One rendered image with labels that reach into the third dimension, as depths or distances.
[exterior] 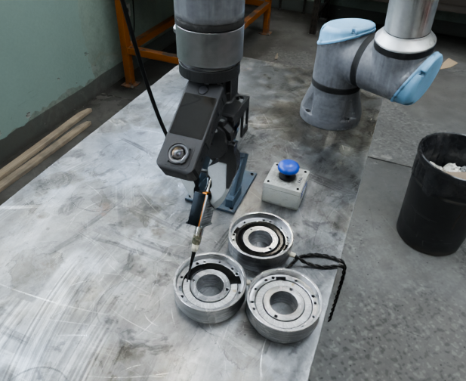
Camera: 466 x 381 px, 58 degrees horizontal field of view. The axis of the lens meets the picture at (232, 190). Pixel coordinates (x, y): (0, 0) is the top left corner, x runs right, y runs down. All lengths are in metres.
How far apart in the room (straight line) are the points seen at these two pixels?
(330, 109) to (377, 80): 0.14
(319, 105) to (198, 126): 0.60
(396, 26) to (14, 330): 0.81
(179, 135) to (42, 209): 0.43
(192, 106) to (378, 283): 1.42
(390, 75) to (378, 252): 1.11
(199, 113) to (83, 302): 0.34
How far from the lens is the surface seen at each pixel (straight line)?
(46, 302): 0.69
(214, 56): 0.46
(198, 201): 0.58
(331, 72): 1.00
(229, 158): 0.53
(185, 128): 0.47
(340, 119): 1.03
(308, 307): 0.62
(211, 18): 0.45
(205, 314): 0.59
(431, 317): 1.78
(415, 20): 0.89
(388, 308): 1.73
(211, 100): 0.48
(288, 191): 0.77
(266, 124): 1.03
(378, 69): 0.93
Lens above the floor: 1.33
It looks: 40 degrees down
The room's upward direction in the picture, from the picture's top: 3 degrees clockwise
